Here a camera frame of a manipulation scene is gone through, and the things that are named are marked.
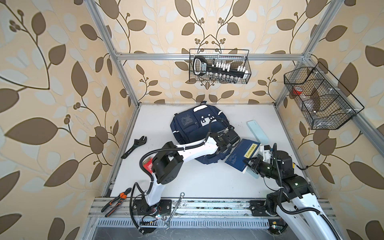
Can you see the red booklet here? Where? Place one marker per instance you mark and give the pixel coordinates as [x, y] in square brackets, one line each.
[148, 164]

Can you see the right wall wire basket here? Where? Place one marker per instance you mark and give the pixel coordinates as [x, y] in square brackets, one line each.
[331, 105]

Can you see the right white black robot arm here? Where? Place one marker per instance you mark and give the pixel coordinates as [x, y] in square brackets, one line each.
[295, 201]

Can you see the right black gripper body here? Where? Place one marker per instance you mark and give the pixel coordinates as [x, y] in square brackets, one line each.
[263, 168]

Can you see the back wall wire basket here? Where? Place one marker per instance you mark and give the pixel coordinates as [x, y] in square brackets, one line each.
[233, 52]

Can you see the navy blue student backpack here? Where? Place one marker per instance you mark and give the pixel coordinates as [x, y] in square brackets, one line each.
[194, 129]

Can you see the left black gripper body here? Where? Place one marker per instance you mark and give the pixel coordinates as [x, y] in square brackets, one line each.
[228, 147]

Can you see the dark blue book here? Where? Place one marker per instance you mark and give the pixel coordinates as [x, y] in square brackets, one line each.
[242, 153]

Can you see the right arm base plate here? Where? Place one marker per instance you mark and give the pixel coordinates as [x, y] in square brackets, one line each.
[258, 208]

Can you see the black adjustable wrench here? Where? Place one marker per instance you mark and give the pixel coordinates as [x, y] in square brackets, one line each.
[137, 143]

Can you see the silver combination wrench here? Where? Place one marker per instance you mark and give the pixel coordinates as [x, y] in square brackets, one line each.
[167, 224]

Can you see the orange black pliers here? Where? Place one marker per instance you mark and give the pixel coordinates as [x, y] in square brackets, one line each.
[118, 200]

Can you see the wall wire basket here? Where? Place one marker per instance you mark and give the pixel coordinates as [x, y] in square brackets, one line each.
[233, 52]
[331, 105]

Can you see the light green pencil case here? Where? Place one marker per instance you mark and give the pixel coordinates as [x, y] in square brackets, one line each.
[258, 133]

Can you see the red capped clear bottle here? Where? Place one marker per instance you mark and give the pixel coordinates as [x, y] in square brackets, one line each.
[299, 92]

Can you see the black socket set rail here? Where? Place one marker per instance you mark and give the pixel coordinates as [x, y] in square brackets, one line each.
[224, 66]

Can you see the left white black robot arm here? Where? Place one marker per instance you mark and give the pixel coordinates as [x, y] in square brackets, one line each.
[163, 166]

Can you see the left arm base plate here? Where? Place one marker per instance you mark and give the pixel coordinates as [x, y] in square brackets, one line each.
[141, 207]

